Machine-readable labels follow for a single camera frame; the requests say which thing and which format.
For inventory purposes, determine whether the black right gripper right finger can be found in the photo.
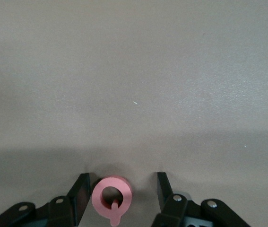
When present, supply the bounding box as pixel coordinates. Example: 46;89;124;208
149;172;255;227

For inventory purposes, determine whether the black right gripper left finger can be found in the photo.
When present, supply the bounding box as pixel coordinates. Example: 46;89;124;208
0;173;92;227

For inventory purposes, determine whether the pink foam letter Q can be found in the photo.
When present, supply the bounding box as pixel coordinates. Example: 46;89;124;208
91;175;133;227

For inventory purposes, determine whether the brown table cover mat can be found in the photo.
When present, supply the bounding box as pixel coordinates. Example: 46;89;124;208
0;0;268;227

